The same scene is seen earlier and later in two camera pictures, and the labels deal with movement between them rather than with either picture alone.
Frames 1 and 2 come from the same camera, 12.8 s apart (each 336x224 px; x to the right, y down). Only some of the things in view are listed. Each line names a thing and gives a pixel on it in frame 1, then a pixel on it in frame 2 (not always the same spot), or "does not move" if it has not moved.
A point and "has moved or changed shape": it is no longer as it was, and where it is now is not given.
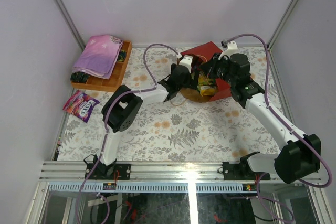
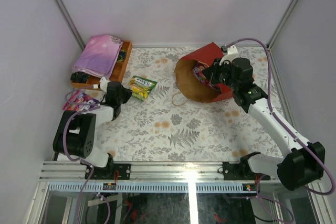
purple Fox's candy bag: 81,105 does not move
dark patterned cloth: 79,76 does not move
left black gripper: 192,77 to 125,94
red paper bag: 208,51 has moved or changed shape
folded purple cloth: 100,56 does not move
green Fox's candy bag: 206,86 to 140,87
